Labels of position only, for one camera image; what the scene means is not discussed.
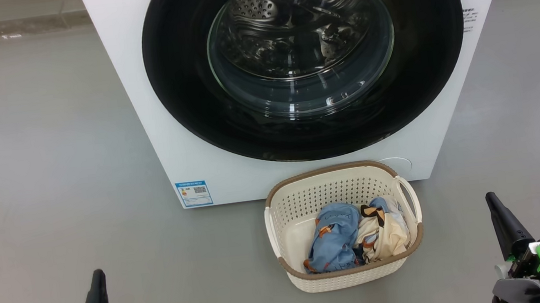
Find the blue energy label sticker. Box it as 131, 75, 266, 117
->
175, 179, 214, 209

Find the blue garment with orange print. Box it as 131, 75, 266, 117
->
297, 200, 367, 275

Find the cream garment with black marks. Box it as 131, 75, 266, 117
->
353, 195, 413, 265

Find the cream perforated laundry basket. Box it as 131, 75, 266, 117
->
259, 155, 430, 298

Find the white front-load washing machine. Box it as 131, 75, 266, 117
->
78, 0, 535, 218

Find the washing machine door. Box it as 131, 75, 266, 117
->
137, 0, 477, 177

